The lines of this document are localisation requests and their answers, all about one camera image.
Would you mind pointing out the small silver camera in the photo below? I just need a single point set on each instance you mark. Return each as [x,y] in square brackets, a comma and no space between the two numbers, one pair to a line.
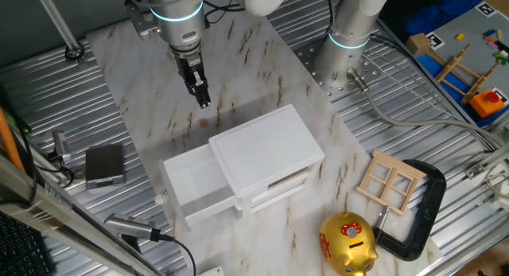
[60,142]

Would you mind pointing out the grey brick baseplate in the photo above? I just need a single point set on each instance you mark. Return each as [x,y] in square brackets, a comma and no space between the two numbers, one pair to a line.
[475,41]

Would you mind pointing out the orange pole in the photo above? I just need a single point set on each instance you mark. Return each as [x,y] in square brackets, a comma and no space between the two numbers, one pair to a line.
[8,141]

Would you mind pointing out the large wooden block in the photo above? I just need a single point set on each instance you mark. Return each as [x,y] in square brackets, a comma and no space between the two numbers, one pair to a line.
[417,43]

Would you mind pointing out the orange emergency stop button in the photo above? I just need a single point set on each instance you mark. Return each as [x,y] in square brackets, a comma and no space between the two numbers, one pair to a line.
[483,105]

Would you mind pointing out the yellow toy brick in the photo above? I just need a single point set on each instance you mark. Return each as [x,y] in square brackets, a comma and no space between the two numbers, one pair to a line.
[459,37]

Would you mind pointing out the blue foam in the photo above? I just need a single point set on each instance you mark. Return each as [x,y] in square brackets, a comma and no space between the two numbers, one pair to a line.
[437,13]

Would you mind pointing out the white drawer with knob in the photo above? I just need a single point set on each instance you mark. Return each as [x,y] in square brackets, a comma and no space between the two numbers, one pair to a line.
[191,180]

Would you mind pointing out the silver camera on stand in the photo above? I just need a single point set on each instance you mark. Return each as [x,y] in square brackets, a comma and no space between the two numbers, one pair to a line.
[127,225]

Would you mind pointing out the aluminium frame beam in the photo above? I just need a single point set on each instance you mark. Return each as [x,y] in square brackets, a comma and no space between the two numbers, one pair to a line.
[59,216]

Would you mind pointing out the golden piggy bank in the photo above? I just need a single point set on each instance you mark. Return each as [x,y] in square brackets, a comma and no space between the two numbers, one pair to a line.
[346,248]

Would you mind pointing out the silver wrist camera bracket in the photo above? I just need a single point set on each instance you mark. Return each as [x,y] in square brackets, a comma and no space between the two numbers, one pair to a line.
[139,23]

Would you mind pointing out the marble pattern board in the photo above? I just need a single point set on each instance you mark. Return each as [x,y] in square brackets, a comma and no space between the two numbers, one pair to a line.
[278,236]

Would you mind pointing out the pink toy brick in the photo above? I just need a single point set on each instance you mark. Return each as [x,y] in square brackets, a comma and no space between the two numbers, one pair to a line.
[493,45]

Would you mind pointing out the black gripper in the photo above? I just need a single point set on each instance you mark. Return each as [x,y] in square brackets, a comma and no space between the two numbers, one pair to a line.
[187,61]

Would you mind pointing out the black C-clamp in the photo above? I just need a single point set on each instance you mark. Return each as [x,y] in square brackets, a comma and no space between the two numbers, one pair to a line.
[433,196]

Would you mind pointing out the blue toy brick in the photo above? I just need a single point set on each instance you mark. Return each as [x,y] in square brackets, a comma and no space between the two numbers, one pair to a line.
[489,32]

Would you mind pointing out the black white marker tag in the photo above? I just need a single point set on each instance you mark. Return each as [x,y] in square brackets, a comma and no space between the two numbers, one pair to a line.
[486,9]
[435,40]
[503,95]

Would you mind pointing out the silver digital scale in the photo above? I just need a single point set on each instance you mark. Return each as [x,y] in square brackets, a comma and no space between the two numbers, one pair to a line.
[104,164]

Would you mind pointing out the metal pole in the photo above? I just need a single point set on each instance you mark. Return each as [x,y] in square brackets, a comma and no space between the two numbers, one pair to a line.
[52,11]

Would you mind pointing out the small wooden cube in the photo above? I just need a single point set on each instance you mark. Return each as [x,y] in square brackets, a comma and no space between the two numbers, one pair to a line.
[203,123]

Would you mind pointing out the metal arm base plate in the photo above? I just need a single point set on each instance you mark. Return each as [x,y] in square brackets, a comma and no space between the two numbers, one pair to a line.
[304,67]

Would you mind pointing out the wooden window frame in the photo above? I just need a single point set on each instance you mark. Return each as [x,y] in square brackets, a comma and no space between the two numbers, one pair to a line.
[391,182]

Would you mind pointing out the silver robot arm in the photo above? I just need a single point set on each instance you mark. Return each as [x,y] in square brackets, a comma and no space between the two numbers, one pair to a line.
[179,25]

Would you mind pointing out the black keyboard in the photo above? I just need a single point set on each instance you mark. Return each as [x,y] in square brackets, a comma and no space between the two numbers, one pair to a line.
[20,252]

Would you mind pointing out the white mini cabinet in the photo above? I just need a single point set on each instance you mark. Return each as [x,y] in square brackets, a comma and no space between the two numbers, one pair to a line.
[266,148]

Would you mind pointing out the aluminium rail with bracket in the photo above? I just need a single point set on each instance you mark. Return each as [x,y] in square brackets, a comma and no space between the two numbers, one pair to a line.
[475,170]

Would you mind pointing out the green toy brick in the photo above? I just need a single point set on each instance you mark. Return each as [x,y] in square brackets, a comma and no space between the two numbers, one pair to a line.
[501,60]

